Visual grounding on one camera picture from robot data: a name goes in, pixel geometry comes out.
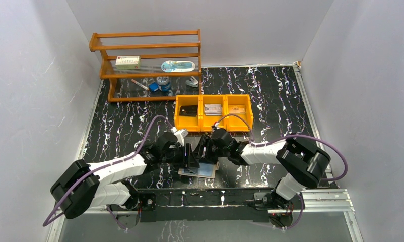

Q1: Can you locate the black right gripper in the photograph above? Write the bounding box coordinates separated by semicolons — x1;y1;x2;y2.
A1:
192;134;229;165

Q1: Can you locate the beige card holder wallet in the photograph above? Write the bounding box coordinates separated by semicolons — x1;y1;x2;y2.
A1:
178;162;220;179

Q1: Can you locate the silver credit card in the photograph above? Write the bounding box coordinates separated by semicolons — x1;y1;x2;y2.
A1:
204;103;223;116

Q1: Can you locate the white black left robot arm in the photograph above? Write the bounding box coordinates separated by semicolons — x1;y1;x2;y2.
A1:
50;128;189;219

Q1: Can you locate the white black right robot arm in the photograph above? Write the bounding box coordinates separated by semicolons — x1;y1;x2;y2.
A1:
192;129;331;209

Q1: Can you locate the black credit card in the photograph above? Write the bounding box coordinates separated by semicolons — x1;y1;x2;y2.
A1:
179;105;198;117

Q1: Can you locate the gold credit card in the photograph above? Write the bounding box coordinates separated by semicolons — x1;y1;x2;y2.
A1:
229;105;246;114

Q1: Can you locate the left yellow bin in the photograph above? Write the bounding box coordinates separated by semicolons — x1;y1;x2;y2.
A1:
174;95;200;132

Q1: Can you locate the yellow bin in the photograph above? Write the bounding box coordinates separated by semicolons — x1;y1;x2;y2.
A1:
174;95;200;132
198;95;226;132
225;94;254;132

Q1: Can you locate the middle yellow bin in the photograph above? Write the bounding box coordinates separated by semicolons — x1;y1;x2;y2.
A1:
198;95;226;132

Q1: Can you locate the right yellow bin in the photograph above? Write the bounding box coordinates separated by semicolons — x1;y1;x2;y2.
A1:
225;94;254;132

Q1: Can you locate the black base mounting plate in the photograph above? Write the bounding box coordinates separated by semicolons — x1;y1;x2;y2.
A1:
108;188;306;231

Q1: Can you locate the blue white jar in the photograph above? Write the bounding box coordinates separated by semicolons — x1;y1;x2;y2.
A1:
156;76;170;92

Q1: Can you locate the small blue cube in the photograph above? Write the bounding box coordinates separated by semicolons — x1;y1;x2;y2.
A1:
148;82;159;92

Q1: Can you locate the blue oval package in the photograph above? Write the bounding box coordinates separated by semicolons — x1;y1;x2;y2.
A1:
161;60;196;73

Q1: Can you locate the white marker pen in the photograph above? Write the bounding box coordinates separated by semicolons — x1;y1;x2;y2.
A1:
131;79;149;90

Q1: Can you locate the wooden shelf rack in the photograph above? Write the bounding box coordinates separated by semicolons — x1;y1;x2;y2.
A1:
89;30;202;102

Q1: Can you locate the white red box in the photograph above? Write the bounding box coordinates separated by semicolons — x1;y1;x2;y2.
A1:
115;56;141;70

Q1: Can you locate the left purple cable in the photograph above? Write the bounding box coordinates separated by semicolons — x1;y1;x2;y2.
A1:
42;114;176;231

